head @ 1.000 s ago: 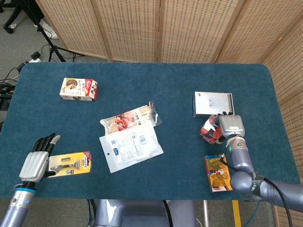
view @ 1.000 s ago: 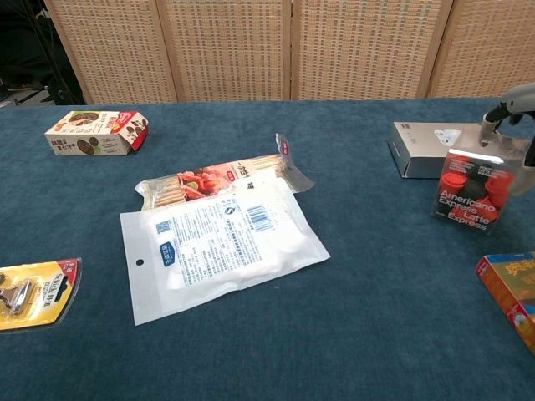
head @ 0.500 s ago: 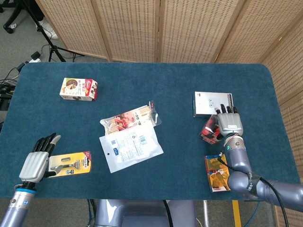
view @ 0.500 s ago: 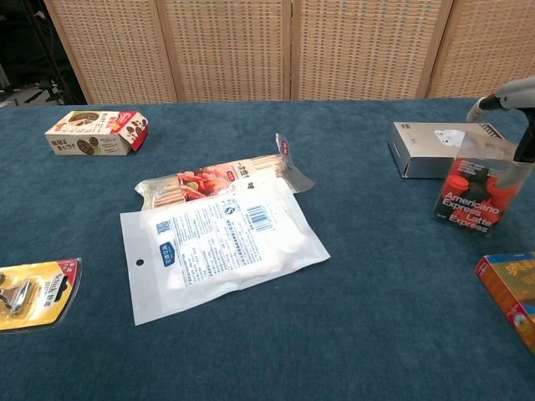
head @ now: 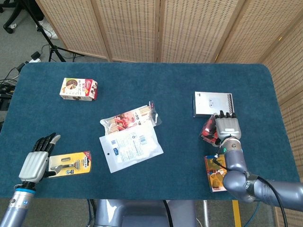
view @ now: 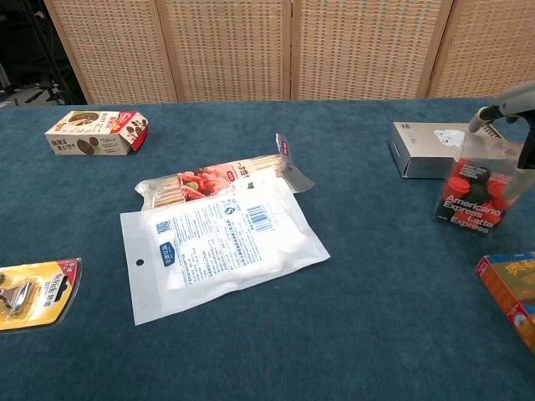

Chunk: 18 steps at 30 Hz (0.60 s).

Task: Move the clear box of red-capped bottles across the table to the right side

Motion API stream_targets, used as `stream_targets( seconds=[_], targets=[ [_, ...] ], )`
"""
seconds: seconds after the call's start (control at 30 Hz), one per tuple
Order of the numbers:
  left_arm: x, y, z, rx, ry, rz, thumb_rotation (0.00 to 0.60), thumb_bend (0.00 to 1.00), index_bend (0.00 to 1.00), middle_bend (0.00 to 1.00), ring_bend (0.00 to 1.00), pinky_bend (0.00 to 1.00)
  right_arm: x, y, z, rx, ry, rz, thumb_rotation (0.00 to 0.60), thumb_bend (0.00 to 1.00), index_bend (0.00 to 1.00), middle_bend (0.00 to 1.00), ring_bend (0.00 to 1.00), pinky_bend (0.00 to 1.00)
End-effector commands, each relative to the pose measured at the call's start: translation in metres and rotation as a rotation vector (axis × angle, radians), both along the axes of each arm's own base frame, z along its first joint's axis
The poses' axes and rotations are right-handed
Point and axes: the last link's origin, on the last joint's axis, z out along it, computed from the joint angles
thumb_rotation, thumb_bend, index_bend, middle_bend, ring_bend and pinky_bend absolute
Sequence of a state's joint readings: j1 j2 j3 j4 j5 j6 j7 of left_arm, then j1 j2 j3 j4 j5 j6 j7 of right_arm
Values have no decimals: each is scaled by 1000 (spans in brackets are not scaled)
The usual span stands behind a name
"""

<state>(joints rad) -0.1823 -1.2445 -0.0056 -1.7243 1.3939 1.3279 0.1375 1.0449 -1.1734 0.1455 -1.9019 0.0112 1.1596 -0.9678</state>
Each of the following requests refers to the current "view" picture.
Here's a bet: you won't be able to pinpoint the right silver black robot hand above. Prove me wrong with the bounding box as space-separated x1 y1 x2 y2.
466 81 535 200

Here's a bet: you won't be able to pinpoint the transparent box red black capsules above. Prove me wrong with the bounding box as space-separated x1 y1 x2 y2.
432 132 524 238

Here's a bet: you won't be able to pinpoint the silver earbuds box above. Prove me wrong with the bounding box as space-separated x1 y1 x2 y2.
388 121 505 180

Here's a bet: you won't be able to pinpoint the orange snack box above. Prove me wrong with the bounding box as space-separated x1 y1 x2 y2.
475 251 535 348

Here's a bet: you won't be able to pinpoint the chocolate pie cookie box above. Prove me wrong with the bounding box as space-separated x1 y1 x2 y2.
44 109 150 157

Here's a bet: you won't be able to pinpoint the wicker folding screen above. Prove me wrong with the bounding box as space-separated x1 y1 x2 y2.
43 0 535 104

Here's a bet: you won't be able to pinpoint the blue carpet table mat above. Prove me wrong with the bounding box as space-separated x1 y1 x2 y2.
0 96 535 401

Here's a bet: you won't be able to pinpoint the white resealable pouch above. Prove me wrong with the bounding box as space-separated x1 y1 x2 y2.
120 178 331 327

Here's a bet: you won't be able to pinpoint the black tripod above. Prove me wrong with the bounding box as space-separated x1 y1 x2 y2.
24 0 87 105

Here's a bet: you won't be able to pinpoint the yellow razor blister pack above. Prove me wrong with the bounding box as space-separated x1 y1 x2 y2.
0 256 84 333

